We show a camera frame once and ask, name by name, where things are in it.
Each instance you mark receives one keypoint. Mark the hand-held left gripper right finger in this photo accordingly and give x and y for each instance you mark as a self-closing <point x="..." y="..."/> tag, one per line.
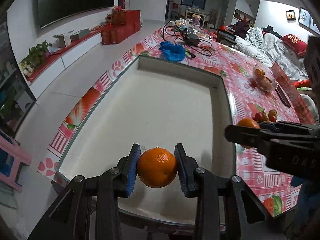
<point x="181" y="170"/>

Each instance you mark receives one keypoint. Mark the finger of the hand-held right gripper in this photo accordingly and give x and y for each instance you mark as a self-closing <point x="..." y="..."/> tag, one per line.
<point x="282" y="125"/>
<point x="245" y="135"/>

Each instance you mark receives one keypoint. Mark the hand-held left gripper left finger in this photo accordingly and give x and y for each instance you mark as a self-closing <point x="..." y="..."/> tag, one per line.
<point x="132" y="170"/>

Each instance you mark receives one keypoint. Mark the large orange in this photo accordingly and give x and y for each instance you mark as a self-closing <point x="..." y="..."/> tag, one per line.
<point x="157" y="167"/>

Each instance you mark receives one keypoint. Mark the white shallow tray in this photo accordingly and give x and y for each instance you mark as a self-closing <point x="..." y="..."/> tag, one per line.
<point x="150" y="100"/>

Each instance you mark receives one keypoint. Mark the person's right hand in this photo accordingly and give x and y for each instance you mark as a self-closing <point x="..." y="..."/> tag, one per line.
<point x="297" y="182"/>

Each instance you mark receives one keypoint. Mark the red cherry tomato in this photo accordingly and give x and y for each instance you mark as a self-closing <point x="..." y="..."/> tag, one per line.
<point x="260" y="116"/>
<point x="253" y="83"/>

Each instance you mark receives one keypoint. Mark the white plastic chair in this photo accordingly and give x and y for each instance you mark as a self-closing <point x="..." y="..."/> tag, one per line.
<point x="308" y="105"/>

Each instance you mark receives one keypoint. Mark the peeled orange pieces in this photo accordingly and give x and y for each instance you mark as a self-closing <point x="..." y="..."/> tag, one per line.
<point x="267" y="82"/>

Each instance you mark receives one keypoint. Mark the glass bowl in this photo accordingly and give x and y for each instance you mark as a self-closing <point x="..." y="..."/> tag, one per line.
<point x="265" y="80"/>

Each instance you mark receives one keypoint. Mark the person's blue trousers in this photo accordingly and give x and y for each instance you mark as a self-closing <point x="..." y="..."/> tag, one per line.
<point x="308" y="210"/>

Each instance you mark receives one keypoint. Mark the white quilted sofa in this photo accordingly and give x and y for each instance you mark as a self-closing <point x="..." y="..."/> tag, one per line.
<point x="270" y="52"/>

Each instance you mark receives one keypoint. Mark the red checked printed tablecloth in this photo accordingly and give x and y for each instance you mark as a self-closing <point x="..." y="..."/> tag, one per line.
<point x="225" y="62"/>

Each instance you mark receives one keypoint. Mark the red embroidered pillow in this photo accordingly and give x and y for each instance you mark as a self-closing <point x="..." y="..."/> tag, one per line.
<point x="295" y="44"/>

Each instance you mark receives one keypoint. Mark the patterned blanket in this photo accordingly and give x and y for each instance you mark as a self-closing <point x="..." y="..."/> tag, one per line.
<point x="253" y="35"/>

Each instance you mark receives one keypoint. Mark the black box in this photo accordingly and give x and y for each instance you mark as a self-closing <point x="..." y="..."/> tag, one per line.
<point x="226" y="36"/>

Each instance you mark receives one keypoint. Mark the dark clothes pile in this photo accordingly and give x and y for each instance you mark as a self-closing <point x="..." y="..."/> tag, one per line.
<point x="241" y="27"/>

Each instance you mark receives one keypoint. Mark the black power adapter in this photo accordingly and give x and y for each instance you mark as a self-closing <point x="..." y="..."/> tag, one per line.
<point x="192" y="40"/>

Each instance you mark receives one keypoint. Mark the blue cloth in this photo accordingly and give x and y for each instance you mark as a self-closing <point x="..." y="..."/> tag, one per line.
<point x="172" y="51"/>

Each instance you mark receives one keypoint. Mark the pink stool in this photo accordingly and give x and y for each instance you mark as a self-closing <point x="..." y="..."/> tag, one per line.
<point x="15" y="160"/>

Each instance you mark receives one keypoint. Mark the clear plastic bag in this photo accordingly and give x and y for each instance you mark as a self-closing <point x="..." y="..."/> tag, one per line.
<point x="186" y="26"/>

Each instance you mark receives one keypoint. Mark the white side table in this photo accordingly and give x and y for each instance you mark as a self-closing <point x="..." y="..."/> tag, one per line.
<point x="197" y="13"/>

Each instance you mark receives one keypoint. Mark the white television cabinet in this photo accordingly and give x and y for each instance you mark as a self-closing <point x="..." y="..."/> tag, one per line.
<point x="75" y="52"/>

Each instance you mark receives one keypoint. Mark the red gift box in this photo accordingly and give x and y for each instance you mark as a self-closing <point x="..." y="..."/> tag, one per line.
<point x="126" y="17"/>
<point x="112" y="36"/>

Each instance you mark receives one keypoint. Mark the dark display cabinet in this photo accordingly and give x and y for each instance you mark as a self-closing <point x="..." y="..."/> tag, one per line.
<point x="15" y="92"/>

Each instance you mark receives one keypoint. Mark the grey flat box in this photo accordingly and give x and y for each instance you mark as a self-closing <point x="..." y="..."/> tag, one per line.
<point x="80" y="33"/>

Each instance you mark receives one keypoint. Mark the open cardboard box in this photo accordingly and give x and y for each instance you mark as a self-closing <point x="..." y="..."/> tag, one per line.
<point x="62" y="39"/>

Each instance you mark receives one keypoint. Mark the green potted plant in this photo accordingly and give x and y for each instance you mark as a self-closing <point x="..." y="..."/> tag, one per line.
<point x="37" y="52"/>

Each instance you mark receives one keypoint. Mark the black television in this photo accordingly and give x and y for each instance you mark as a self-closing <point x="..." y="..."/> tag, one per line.
<point x="75" y="0"/>

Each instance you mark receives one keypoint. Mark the large picture frame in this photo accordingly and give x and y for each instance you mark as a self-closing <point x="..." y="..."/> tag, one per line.
<point x="304" y="17"/>

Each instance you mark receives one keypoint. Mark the small picture frame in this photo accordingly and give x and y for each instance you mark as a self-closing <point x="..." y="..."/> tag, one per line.
<point x="290" y="15"/>

